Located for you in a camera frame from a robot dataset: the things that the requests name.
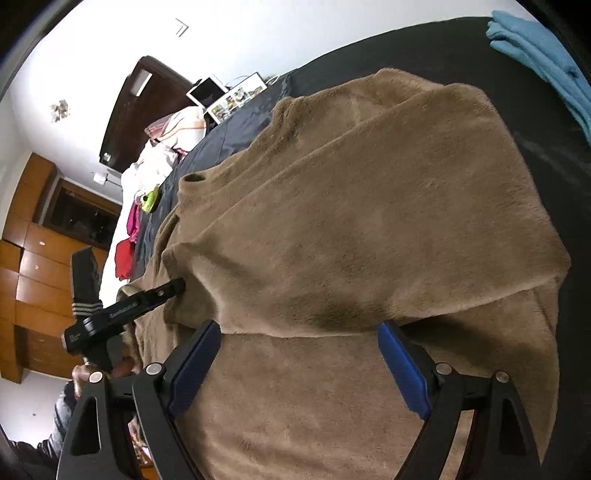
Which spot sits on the magenta folded clothes stack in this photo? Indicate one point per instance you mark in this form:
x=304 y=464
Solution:
x=133 y=222

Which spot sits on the photo collage frame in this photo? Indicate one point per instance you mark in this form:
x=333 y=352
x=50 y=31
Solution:
x=236 y=98

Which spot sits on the blue folded garment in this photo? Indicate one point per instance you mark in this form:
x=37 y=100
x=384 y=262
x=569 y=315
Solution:
x=536 y=47

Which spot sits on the red folded garment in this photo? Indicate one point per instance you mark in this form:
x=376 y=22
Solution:
x=123 y=259

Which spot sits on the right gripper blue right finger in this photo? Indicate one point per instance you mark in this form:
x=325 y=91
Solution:
x=500 y=444

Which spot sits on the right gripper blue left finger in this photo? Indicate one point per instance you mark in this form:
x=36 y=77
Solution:
x=98 y=444

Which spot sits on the black plastic sheet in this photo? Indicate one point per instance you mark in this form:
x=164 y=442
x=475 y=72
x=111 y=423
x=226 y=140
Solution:
x=550 y=140

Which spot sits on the white wall switch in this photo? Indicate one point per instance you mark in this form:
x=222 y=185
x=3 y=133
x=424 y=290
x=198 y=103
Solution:
x=180 y=27

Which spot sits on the brown wooden wardrobe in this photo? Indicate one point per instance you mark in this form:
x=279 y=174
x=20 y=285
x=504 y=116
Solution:
x=36 y=267

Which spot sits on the brown fleece garment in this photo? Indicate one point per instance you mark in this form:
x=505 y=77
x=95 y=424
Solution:
x=389 y=197

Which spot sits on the pink striped pillow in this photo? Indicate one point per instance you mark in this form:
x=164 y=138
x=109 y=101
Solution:
x=180 y=131

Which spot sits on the white tablet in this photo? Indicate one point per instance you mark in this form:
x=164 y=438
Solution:
x=206 y=92

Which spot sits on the dark wooden headboard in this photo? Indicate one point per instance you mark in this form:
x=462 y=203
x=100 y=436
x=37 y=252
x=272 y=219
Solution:
x=151 y=91

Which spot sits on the white crumpled garment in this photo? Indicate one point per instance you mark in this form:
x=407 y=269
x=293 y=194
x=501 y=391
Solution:
x=153 y=165

